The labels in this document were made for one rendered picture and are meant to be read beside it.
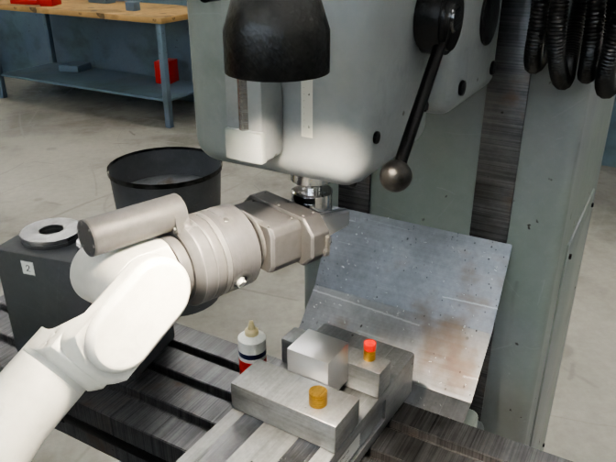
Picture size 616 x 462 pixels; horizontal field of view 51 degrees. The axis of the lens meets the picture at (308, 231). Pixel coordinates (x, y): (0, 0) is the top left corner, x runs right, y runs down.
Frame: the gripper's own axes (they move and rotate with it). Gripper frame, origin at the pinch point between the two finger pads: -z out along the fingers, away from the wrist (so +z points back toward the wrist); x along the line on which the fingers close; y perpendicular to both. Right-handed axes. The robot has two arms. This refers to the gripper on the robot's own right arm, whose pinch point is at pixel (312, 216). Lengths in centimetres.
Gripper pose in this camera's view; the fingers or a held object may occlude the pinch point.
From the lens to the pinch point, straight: 74.7
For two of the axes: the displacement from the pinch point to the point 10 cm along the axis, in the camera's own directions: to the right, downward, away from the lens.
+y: -0.1, 9.1, 4.2
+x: -6.8, -3.1, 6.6
